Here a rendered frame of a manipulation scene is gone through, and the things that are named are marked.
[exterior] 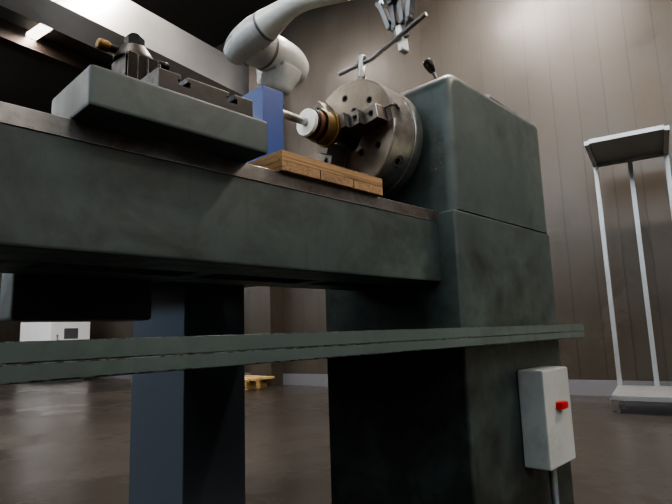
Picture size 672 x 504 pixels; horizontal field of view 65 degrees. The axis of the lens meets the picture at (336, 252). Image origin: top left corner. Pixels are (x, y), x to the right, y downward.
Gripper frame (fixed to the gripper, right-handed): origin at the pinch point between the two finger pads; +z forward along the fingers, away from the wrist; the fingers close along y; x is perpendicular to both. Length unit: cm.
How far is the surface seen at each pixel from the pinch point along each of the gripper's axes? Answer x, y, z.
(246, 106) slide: -55, 1, 33
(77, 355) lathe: -88, 7, 73
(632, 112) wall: 357, -15, -73
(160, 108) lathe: -73, 3, 39
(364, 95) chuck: -5.2, -10.7, 12.8
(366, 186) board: -21.8, -1.2, 42.6
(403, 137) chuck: -2.2, -2.4, 26.7
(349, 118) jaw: -11.6, -11.6, 20.4
